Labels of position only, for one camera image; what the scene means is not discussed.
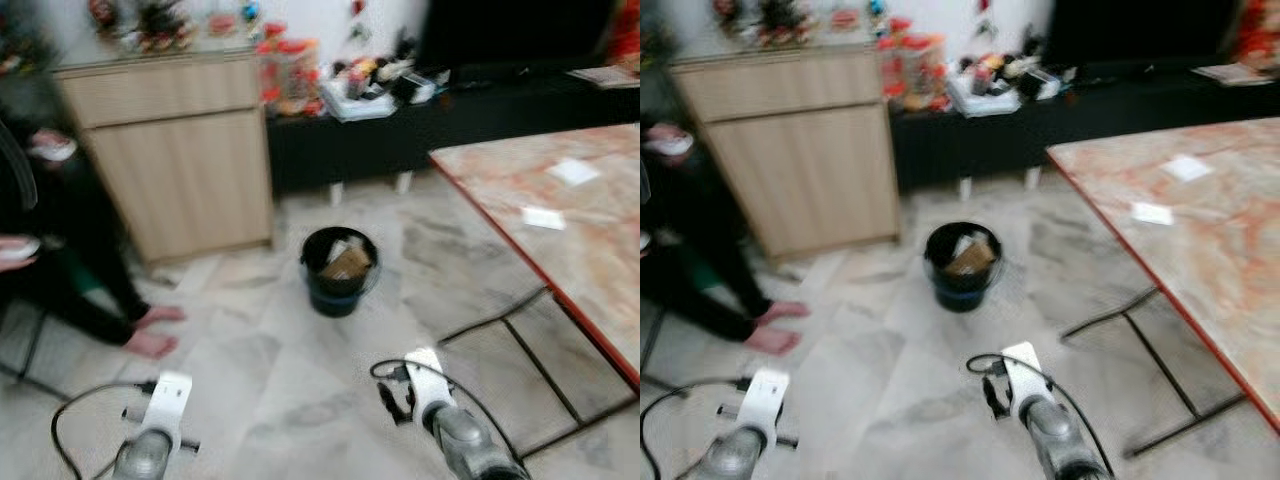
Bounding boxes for red festive decoration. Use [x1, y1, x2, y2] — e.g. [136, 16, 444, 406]
[1234, 0, 1280, 69]
[604, 0, 641, 73]

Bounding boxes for seated person in black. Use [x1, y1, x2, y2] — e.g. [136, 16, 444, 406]
[640, 120, 812, 357]
[0, 118, 189, 361]

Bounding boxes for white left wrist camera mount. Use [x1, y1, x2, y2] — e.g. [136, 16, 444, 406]
[140, 372, 194, 437]
[736, 368, 791, 435]

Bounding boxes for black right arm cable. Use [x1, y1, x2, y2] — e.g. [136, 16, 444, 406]
[965, 352, 1109, 473]
[369, 357, 523, 473]

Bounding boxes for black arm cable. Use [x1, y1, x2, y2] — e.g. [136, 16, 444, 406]
[51, 379, 159, 480]
[965, 352, 1109, 473]
[640, 376, 753, 480]
[369, 357, 523, 473]

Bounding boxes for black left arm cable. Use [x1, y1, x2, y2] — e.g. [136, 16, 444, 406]
[640, 376, 753, 480]
[51, 379, 159, 480]

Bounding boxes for black round rubbish bin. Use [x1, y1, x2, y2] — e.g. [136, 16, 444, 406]
[299, 227, 382, 319]
[923, 221, 1005, 314]

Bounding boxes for festive ornaments on cabinet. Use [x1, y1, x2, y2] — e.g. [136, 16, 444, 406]
[84, 0, 267, 55]
[708, 0, 891, 49]

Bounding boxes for brown cardboard trash piece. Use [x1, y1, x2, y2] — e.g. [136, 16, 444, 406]
[945, 236, 998, 278]
[320, 240, 374, 282]

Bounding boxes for black television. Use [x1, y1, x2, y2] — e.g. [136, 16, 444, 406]
[1040, 0, 1247, 69]
[414, 0, 622, 73]

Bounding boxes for white tray with clutter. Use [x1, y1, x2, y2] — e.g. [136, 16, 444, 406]
[945, 50, 1063, 119]
[320, 55, 438, 124]

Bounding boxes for light wooden cabinet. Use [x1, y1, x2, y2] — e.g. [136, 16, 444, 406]
[54, 48, 277, 267]
[669, 44, 902, 264]

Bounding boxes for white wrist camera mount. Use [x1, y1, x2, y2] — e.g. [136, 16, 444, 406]
[140, 372, 194, 437]
[403, 347, 457, 421]
[736, 368, 791, 435]
[1001, 342, 1053, 415]

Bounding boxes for large white paper scrap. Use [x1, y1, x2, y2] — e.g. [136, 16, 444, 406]
[1161, 155, 1215, 183]
[548, 158, 602, 187]

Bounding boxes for black low tv console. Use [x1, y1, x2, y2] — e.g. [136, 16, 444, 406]
[264, 64, 641, 198]
[889, 62, 1280, 194]

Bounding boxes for flat printed booklet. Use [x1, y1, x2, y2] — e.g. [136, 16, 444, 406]
[1193, 61, 1273, 88]
[568, 64, 641, 91]

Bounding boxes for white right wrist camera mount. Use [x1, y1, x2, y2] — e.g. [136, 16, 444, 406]
[1001, 342, 1053, 415]
[403, 347, 457, 421]

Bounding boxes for red lidded snack jars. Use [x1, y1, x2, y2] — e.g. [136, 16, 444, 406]
[876, 17, 950, 113]
[256, 22, 325, 118]

